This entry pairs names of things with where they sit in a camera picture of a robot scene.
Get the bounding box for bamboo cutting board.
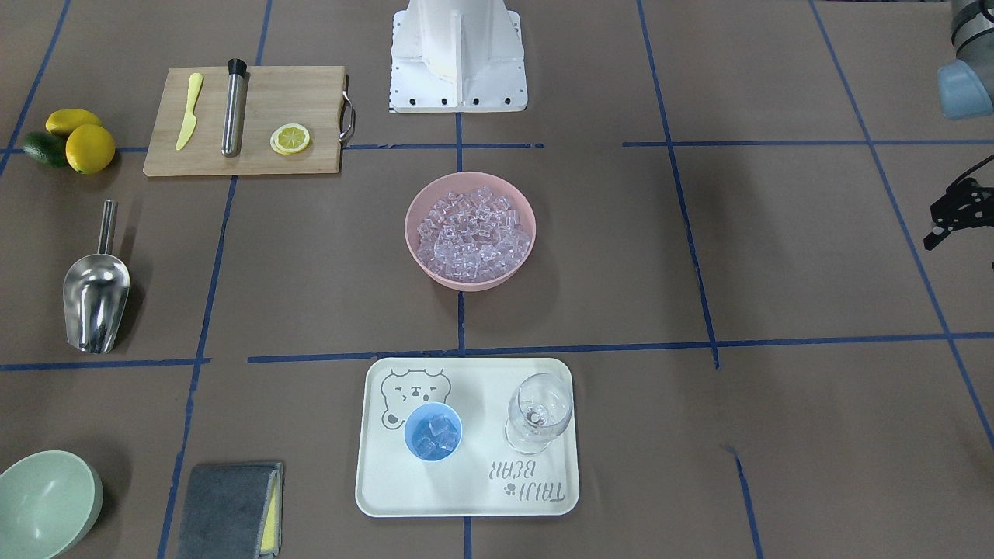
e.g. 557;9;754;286
143;66;346;178

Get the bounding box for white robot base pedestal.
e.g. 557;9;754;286
388;1;529;113

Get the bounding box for yellow lemon oblong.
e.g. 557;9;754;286
45;107;103;139

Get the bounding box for pile of clear ice cubes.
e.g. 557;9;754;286
413;186;535;283

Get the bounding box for lemon slice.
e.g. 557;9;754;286
269;123;311;155

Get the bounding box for green avocado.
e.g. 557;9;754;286
22;132;68;168

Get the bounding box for light blue cup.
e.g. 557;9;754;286
404;402;463;461

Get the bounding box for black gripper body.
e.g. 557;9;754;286
930;178;993;231

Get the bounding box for light green bowl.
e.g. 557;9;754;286
1;450;103;558

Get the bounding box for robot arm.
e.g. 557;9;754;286
923;1;993;251

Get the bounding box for yellow plastic knife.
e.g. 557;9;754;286
174;73;203;151

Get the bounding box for ice cubes in cup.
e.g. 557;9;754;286
412;414;461;461

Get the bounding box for steel muddler black tip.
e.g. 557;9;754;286
221;59;249;157

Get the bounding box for pink bowl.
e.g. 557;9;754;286
405;172;537;291

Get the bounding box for steel ice scoop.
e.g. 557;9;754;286
61;200;131;354

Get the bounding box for cream bear serving tray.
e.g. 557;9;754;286
355;358;581;518

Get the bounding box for grey and yellow cloth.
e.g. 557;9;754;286
176;461;284;558

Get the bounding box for yellow lemon round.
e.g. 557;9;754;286
65;123;116;175

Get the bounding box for clear wine glass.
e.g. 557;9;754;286
505;373;574;454

